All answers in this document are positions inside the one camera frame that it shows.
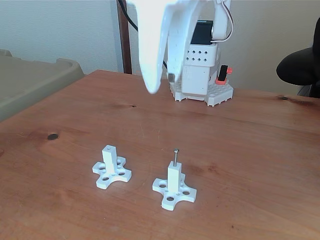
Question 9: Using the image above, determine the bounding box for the orange and black clamp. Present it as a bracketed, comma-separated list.
[215, 64, 233, 86]

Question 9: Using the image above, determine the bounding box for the beige plastic bin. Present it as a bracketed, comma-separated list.
[0, 48, 86, 123]

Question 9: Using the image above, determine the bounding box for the black office chair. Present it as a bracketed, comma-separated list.
[276, 17, 320, 99]

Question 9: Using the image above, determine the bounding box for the black camera cable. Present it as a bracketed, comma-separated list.
[117, 0, 168, 70]

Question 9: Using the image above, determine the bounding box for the three-wire servo cable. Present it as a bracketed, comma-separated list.
[212, 0, 235, 43]

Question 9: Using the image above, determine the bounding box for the white cross-base post stand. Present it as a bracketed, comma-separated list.
[91, 144, 133, 190]
[151, 161, 198, 211]

